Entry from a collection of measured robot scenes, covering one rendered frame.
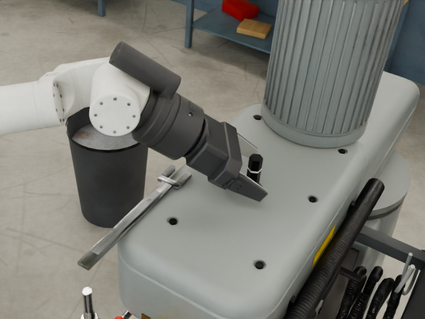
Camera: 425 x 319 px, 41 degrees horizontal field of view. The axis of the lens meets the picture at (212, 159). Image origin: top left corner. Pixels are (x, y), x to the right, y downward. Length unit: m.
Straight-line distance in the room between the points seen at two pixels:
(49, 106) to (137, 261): 0.24
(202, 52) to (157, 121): 4.55
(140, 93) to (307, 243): 0.33
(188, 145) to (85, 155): 2.34
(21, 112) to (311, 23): 0.45
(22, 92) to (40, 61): 4.35
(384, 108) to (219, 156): 0.71
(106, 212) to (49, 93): 2.62
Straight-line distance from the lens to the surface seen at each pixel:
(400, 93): 1.53
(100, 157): 3.07
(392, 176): 1.57
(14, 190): 3.81
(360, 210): 1.05
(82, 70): 0.82
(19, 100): 0.79
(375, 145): 1.33
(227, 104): 4.59
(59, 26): 5.71
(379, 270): 1.33
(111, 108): 0.74
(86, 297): 1.51
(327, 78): 0.95
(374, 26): 0.93
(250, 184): 0.83
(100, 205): 3.34
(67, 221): 3.55
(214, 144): 0.81
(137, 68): 0.76
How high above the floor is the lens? 2.49
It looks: 38 degrees down
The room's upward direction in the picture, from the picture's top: 6 degrees clockwise
